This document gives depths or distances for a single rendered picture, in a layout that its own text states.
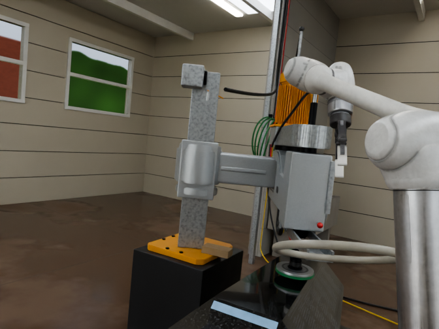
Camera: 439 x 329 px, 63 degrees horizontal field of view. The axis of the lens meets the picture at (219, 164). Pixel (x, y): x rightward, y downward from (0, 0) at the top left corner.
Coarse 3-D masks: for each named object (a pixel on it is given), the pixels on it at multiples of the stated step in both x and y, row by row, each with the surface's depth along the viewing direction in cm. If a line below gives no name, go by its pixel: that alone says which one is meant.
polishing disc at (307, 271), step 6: (276, 264) 208; (282, 264) 209; (288, 264) 210; (282, 270) 199; (288, 270) 200; (294, 270) 201; (300, 270) 202; (306, 270) 203; (312, 270) 204; (300, 276) 195; (306, 276) 196
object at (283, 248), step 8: (288, 240) 128; (296, 240) 124; (304, 240) 122; (312, 240) 120; (320, 240) 118; (328, 240) 118; (272, 248) 138; (280, 248) 130; (288, 248) 127; (296, 248) 124; (304, 248) 121; (312, 248) 119; (320, 248) 118; (328, 248) 117; (336, 248) 116; (344, 248) 115; (352, 248) 114; (360, 248) 114; (368, 248) 114; (376, 248) 115; (384, 248) 116; (392, 248) 117; (288, 256) 154; (296, 256) 155; (304, 256) 157; (312, 256) 158; (320, 256) 158; (328, 256) 158; (336, 256) 157; (344, 256) 156; (352, 256) 155; (384, 256) 144; (392, 256) 118
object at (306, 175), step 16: (288, 160) 199; (304, 160) 191; (320, 160) 191; (288, 176) 194; (304, 176) 191; (320, 176) 191; (288, 192) 192; (304, 192) 192; (320, 192) 192; (288, 208) 193; (304, 208) 193; (320, 208) 192; (288, 224) 193; (304, 224) 193
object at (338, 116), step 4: (340, 112) 128; (344, 112) 127; (332, 116) 129; (336, 116) 128; (340, 116) 127; (344, 116) 127; (348, 116) 127; (332, 120) 129; (336, 120) 127; (348, 120) 127; (332, 124) 129; (336, 124) 129; (348, 124) 128; (336, 128) 132
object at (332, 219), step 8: (336, 200) 557; (272, 208) 497; (336, 208) 563; (272, 216) 497; (328, 216) 529; (336, 216) 569; (328, 224) 534; (320, 232) 506; (328, 232) 563; (280, 240) 505
